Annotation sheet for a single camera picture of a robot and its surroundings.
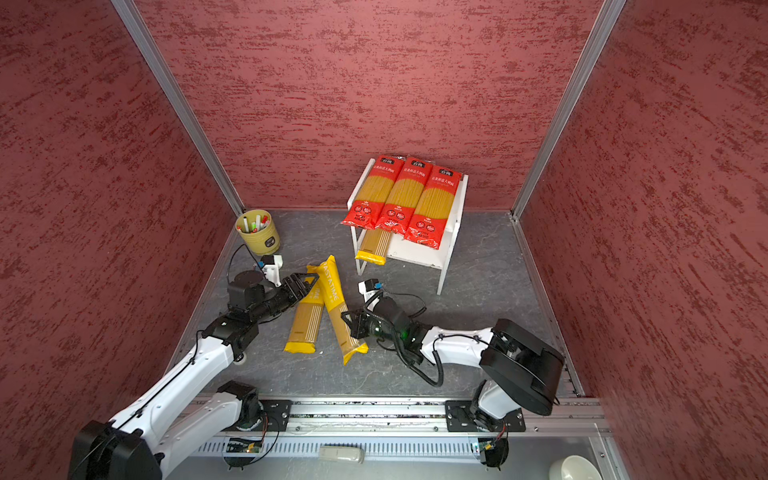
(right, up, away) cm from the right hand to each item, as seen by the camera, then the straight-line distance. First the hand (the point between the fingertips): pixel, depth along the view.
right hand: (342, 322), depth 79 cm
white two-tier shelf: (+17, +19, +10) cm, 27 cm away
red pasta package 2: (+8, +34, -3) cm, 35 cm away
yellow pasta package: (-12, -2, +9) cm, 16 cm away
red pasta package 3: (+24, +30, -6) cm, 39 cm away
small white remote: (+4, -26, -14) cm, 29 cm away
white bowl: (+52, -26, -18) cm, 61 cm away
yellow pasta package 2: (-2, +5, +2) cm, 6 cm away
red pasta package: (+17, +34, -4) cm, 38 cm away
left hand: (-7, +10, 0) cm, 12 cm away
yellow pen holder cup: (-30, +25, +15) cm, 41 cm away
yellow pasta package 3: (+9, +20, +8) cm, 24 cm away
